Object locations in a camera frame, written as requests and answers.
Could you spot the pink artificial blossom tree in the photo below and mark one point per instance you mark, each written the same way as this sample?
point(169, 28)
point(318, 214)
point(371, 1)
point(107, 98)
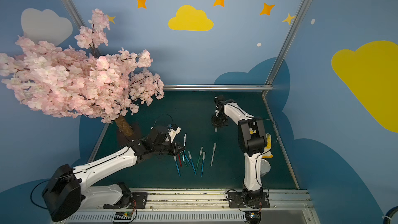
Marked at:
point(70, 83)

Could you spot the red carving knife capped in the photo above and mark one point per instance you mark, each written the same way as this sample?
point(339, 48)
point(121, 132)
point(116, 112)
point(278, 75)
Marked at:
point(179, 160)

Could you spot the horizontal aluminium frame rail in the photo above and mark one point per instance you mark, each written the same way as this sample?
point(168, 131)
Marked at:
point(218, 88)

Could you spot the blue carving knife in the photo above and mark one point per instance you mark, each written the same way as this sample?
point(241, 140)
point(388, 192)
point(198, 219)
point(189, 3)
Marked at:
point(184, 146)
point(177, 166)

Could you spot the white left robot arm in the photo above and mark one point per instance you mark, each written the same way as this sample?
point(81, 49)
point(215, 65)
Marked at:
point(69, 188)

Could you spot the short blue carving knife capped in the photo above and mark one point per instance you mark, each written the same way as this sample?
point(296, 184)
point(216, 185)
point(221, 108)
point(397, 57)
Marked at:
point(191, 162)

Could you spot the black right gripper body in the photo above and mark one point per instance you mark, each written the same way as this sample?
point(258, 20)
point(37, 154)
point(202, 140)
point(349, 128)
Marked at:
point(217, 122)

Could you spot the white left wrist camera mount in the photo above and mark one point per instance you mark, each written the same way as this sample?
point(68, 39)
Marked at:
point(173, 131)

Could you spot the right round green circuit board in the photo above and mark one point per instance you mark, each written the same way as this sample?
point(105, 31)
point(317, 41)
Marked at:
point(253, 217)

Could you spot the yellow work glove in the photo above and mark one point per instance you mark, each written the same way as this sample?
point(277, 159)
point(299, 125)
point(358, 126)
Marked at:
point(267, 150)

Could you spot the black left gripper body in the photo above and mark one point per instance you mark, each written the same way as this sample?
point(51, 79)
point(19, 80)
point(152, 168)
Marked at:
point(169, 144)

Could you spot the lower blue carving knife capped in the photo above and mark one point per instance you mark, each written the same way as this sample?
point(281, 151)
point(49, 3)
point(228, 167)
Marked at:
point(203, 162)

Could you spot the right slanted aluminium frame post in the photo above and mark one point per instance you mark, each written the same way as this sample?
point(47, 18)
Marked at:
point(294, 27)

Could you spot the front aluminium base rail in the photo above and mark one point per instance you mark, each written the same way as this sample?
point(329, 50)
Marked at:
point(199, 206)

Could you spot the dark square tree base plate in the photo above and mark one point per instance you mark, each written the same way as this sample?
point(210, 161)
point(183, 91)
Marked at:
point(124, 140)

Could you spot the left green circuit board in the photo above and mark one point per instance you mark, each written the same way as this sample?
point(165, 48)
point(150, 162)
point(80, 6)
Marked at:
point(122, 217)

